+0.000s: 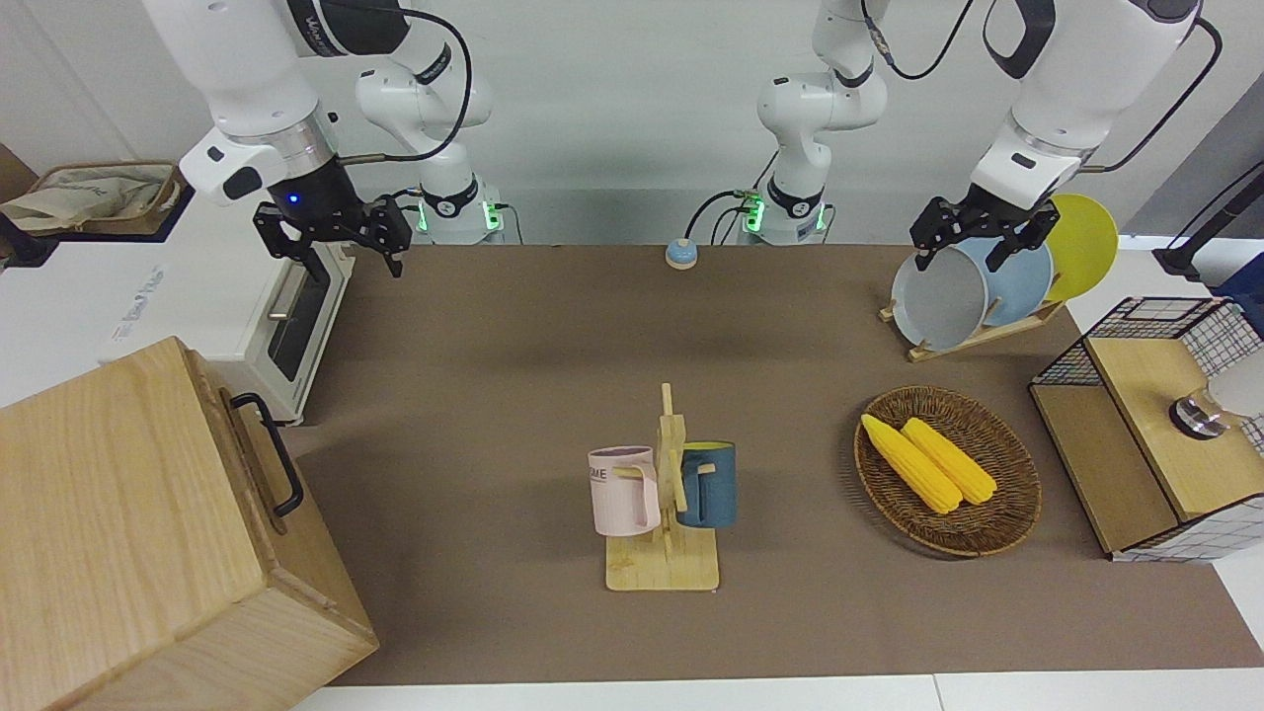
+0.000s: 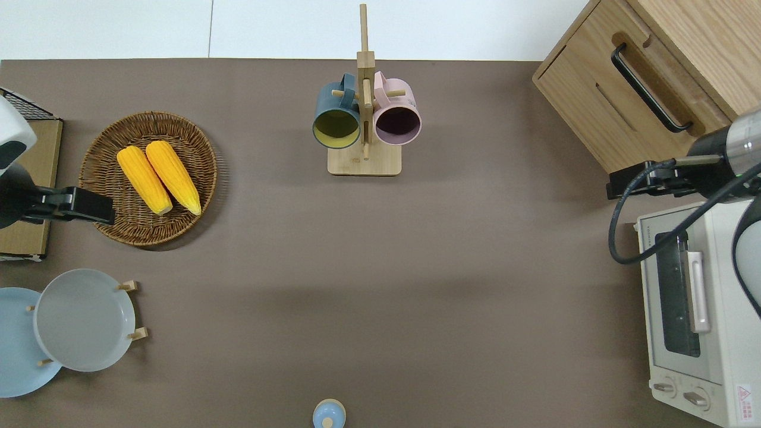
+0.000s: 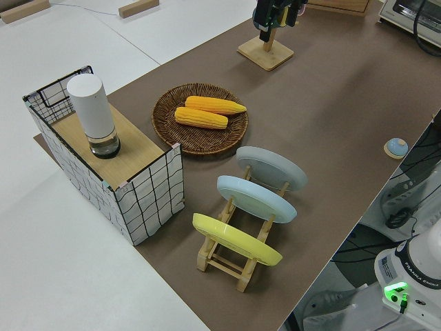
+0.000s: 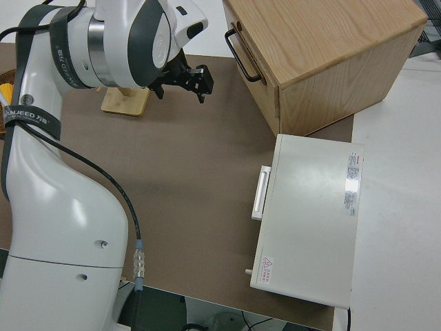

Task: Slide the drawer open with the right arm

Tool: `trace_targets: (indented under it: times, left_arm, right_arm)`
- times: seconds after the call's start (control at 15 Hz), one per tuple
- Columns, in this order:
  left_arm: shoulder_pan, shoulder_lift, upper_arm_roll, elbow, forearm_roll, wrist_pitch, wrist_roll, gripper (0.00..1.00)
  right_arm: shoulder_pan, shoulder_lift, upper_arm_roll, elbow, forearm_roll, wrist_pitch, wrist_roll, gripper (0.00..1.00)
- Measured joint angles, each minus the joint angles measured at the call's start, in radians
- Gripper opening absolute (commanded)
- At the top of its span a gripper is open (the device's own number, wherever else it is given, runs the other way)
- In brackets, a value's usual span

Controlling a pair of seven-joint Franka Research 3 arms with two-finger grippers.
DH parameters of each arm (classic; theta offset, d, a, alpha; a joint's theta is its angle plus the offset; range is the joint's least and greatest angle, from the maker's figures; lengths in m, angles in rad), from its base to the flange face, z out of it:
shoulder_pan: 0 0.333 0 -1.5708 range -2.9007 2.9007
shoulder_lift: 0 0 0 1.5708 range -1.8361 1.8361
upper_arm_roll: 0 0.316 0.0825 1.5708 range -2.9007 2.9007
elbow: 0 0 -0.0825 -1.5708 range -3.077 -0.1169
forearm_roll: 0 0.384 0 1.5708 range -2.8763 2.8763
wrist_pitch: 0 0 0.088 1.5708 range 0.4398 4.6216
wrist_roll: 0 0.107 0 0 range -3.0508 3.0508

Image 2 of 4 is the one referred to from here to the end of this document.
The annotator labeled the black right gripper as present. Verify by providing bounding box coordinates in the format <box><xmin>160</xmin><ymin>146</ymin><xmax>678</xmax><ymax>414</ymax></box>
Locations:
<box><xmin>606</xmin><ymin>126</ymin><xmax>738</xmax><ymax>200</ymax></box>

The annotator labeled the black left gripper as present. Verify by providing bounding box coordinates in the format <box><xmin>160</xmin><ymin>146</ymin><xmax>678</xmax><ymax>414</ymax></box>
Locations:
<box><xmin>0</xmin><ymin>165</ymin><xmax>116</xmax><ymax>229</ymax></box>

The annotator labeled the black metal drawer handle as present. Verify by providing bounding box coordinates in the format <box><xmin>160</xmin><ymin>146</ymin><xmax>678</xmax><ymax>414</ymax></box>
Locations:
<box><xmin>611</xmin><ymin>43</ymin><xmax>694</xmax><ymax>133</ymax></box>

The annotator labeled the brown wicker basket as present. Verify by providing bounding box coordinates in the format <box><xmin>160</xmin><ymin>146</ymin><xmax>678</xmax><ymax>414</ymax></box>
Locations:
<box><xmin>78</xmin><ymin>111</ymin><xmax>218</xmax><ymax>247</ymax></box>

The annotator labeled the yellow corn cob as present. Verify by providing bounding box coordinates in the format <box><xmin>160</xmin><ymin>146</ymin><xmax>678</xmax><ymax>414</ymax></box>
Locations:
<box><xmin>117</xmin><ymin>146</ymin><xmax>174</xmax><ymax>216</ymax></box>
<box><xmin>146</xmin><ymin>140</ymin><xmax>202</xmax><ymax>216</ymax></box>

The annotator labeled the grey plate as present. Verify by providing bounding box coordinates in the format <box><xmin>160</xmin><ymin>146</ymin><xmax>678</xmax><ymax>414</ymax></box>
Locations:
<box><xmin>33</xmin><ymin>269</ymin><xmax>136</xmax><ymax>373</ymax></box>

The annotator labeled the wooden plate rack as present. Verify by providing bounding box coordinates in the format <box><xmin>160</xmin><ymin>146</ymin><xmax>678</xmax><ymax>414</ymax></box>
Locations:
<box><xmin>27</xmin><ymin>281</ymin><xmax>148</xmax><ymax>366</ymax></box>

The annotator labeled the light blue plate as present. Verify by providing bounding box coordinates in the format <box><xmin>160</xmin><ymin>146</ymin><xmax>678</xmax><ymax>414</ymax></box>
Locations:
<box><xmin>0</xmin><ymin>287</ymin><xmax>63</xmax><ymax>398</ymax></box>

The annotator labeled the light wooden cabinet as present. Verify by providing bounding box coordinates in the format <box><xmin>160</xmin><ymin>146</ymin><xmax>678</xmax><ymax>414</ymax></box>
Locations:
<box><xmin>532</xmin><ymin>0</ymin><xmax>761</xmax><ymax>174</ymax></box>

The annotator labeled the white toaster oven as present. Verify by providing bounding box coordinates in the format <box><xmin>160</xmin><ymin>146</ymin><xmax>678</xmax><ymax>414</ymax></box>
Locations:
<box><xmin>635</xmin><ymin>199</ymin><xmax>761</xmax><ymax>428</ymax></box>

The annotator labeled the pink mug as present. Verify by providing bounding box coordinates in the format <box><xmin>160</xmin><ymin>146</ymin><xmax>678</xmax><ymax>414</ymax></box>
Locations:
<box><xmin>373</xmin><ymin>71</ymin><xmax>422</xmax><ymax>146</ymax></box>

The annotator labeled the wooden mug rack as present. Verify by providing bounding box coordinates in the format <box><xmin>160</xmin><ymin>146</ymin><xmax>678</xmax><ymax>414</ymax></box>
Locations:
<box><xmin>327</xmin><ymin>3</ymin><xmax>403</xmax><ymax>177</ymax></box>

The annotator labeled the dark blue mug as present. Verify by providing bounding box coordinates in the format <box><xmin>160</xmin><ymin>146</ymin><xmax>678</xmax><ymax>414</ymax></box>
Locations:
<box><xmin>313</xmin><ymin>73</ymin><xmax>361</xmax><ymax>149</ymax></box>

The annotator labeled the small blue bell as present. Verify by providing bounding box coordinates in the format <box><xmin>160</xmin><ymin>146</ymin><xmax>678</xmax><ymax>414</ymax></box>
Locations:
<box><xmin>313</xmin><ymin>399</ymin><xmax>347</xmax><ymax>428</ymax></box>

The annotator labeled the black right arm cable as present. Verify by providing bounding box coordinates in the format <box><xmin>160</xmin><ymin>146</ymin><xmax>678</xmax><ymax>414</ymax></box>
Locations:
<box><xmin>608</xmin><ymin>158</ymin><xmax>761</xmax><ymax>266</ymax></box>

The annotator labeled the wooden box with wire grid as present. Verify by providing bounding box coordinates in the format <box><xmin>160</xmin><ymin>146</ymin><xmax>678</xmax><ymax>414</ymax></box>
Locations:
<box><xmin>0</xmin><ymin>88</ymin><xmax>64</xmax><ymax>262</ymax></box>

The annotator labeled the silver oven door handle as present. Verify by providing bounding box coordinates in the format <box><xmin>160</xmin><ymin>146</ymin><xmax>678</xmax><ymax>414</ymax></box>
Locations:
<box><xmin>687</xmin><ymin>251</ymin><xmax>712</xmax><ymax>334</ymax></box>

